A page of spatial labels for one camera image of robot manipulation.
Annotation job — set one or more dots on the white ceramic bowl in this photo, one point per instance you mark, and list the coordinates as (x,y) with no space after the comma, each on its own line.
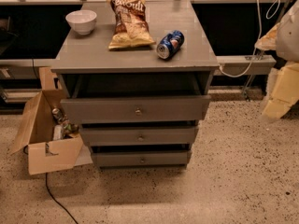
(82,21)

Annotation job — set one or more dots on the brown chip bag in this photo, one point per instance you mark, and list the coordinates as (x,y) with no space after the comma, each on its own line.
(131,28)

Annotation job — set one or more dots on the open cardboard box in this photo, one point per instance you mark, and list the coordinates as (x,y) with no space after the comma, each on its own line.
(37,128)

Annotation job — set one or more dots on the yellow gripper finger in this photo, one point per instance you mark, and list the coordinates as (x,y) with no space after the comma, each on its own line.
(269,40)
(282,91)

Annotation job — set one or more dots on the metal diagonal rod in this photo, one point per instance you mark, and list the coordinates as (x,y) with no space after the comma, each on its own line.
(283,37)

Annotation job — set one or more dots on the grey drawer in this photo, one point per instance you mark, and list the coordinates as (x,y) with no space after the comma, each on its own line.
(138,136)
(119,159)
(136,109)

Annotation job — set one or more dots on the grey middle drawer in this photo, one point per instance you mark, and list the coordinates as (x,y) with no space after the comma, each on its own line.
(138,136)

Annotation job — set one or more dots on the grey drawer cabinet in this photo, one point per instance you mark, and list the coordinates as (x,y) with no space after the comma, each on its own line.
(87,68)

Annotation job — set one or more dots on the cans and bottles in box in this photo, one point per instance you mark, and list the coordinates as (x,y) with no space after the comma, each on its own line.
(64,128)

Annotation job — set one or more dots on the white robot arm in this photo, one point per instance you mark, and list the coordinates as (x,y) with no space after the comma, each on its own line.
(283,84)

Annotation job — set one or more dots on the grey bottom drawer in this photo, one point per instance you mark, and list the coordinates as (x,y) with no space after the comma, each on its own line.
(119,159)

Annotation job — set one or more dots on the blue soda can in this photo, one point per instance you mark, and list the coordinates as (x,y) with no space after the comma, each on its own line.
(170,44)

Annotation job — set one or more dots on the grey top drawer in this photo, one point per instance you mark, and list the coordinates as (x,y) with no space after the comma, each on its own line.
(136,109)

